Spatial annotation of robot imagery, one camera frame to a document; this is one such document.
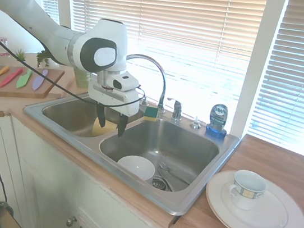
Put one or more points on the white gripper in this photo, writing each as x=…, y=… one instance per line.
x=109, y=98

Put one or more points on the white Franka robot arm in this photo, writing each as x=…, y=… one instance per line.
x=52, y=34

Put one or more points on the chrome gooseneck faucet spout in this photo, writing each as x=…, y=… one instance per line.
x=159, y=65

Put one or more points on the yellow round dish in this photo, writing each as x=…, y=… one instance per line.
x=104, y=132

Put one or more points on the green and yellow sponge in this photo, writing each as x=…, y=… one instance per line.
x=152, y=114

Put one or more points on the green drinking glass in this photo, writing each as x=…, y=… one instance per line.
x=80, y=79

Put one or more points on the white bowl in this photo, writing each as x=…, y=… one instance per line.
x=136, y=167

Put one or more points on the stainless steel double sink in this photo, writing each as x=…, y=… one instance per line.
x=165, y=138

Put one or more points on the metal fork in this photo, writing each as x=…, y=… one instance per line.
x=164, y=166

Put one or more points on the metal table knife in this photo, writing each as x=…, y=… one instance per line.
x=164, y=178

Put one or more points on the metal drain strainer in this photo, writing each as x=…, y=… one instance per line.
x=159, y=183

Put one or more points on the purple plastic knife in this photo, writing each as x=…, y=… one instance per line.
x=39, y=81

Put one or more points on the leafy plant in white pot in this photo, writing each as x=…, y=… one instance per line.
x=44, y=59

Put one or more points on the white kitchen cabinet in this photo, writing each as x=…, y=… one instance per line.
x=53, y=191

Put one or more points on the green plastic knife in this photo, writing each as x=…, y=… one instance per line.
x=23, y=80

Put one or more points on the blue Dawn dish soap bottle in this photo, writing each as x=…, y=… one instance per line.
x=217, y=120

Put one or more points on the red plastic knife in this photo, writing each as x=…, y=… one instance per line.
x=11, y=77

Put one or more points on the small spiky potted plant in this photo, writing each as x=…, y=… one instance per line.
x=21, y=56

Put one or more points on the wooden cutting board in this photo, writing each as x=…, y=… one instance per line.
x=2, y=90

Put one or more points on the wide white window blind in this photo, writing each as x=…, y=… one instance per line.
x=195, y=26

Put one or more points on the glass jar with red band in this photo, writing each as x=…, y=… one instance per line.
x=2, y=47

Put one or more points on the white cup with patterned rim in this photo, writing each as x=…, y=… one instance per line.
x=245, y=198

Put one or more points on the white dinner plate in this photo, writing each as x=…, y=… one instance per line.
x=267, y=223

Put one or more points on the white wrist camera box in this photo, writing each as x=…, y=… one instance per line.
x=123, y=83

